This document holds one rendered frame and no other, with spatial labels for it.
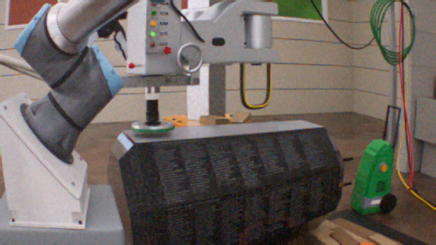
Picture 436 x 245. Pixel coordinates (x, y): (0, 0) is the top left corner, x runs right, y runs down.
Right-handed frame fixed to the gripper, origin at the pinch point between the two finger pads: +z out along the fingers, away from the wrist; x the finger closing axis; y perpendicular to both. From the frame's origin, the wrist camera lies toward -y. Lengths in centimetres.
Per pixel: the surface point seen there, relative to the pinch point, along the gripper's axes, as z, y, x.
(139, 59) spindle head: -19, 68, -50
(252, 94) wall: -91, 521, -547
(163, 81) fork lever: -9, 69, -64
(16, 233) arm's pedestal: 48, -6, 34
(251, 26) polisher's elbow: -41, 60, -116
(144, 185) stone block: 40, 59, -44
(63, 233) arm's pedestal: 47, -12, 21
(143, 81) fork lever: -9, 70, -53
